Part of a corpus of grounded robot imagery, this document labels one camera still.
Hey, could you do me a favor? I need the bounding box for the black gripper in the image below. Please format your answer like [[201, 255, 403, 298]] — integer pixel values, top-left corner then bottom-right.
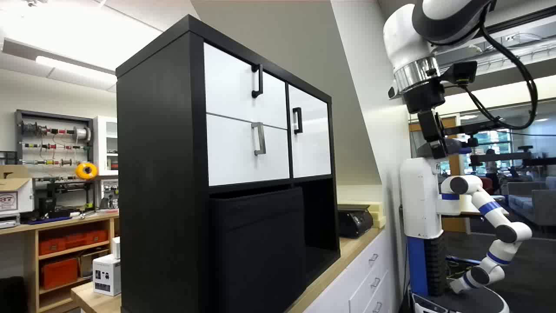
[[403, 81, 448, 145]]

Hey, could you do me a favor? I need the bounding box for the black fabric basket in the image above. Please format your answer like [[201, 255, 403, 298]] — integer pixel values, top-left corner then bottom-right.
[[208, 187, 309, 313]]

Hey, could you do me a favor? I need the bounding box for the white counter cabinet wooden top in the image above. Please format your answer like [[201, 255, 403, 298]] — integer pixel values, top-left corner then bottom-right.
[[286, 223, 396, 313]]

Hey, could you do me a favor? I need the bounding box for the black and white cabinet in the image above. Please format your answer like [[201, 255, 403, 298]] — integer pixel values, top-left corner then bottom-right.
[[114, 15, 342, 313]]

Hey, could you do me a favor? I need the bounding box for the white and blue robot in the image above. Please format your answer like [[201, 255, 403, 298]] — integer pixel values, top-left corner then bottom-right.
[[398, 138, 510, 313]]

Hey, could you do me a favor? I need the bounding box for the white drawer front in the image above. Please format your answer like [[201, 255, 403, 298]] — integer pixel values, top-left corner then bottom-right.
[[201, 43, 290, 131], [205, 112, 292, 189]]

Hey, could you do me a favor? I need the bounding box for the yellow tape roll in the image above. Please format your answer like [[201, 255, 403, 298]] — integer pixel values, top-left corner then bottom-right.
[[74, 161, 100, 185]]

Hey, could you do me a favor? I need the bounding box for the white electronic box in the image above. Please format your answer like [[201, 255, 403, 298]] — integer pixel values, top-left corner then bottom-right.
[[92, 253, 123, 298]]

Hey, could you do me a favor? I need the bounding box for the long orange box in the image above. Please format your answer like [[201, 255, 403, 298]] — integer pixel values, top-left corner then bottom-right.
[[38, 227, 111, 258]]

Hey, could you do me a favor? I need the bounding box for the black bench machine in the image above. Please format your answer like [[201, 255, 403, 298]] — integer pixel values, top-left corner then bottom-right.
[[33, 176, 97, 223]]

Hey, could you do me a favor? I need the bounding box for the low wooden table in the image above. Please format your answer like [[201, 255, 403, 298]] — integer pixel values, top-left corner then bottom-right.
[[69, 283, 125, 313]]

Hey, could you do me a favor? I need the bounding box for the small orange box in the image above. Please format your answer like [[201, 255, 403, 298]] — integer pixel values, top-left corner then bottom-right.
[[40, 258, 81, 291]]

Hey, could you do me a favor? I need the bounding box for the wooden workbench shelf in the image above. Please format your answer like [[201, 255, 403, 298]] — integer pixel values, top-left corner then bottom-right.
[[0, 208, 120, 313]]

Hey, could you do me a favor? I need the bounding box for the white cardboard box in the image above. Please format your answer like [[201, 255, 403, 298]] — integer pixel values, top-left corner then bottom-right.
[[0, 176, 34, 220]]

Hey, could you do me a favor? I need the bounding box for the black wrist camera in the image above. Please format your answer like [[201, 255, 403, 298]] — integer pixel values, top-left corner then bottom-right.
[[441, 60, 479, 88]]

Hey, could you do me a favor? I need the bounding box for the black door handle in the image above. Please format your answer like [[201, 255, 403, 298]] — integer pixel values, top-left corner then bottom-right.
[[290, 107, 304, 136]]

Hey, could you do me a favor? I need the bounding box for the grey drawer handle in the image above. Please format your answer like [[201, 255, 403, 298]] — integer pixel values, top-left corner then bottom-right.
[[250, 121, 267, 157]]

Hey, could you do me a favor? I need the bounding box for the black drawer handle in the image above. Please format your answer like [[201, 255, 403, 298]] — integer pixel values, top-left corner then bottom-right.
[[248, 62, 266, 100]]

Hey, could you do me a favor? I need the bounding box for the grey tool wall rack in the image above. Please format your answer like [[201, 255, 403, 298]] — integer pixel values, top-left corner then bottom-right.
[[14, 109, 97, 171]]

